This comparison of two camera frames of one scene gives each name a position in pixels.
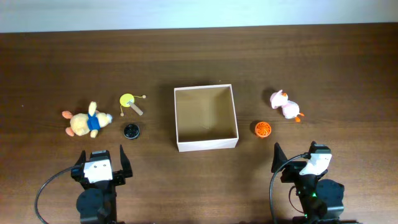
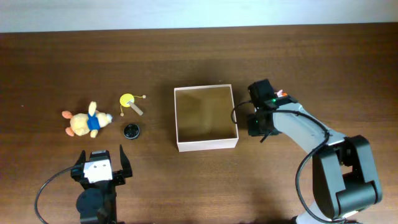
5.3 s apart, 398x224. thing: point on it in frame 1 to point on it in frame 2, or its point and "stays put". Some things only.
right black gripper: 293,169 to 252,130
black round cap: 131,131 stays put
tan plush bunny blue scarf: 91,122 stays put
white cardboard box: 205,118 stays put
